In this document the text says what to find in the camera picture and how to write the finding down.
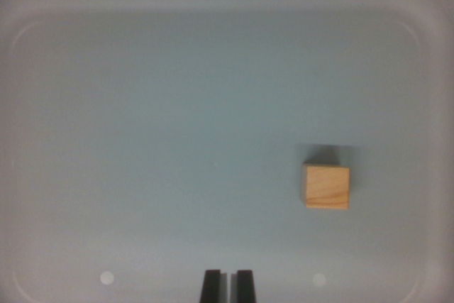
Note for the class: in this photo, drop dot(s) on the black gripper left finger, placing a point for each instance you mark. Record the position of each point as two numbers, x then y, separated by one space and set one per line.
212 287

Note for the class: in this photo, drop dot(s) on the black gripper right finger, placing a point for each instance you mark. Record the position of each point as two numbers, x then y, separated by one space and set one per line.
244 287

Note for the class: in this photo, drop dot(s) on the light wooden cube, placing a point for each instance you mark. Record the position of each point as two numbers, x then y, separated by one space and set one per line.
327 186

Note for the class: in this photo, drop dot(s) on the translucent plastic bin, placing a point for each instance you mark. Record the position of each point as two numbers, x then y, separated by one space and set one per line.
142 104

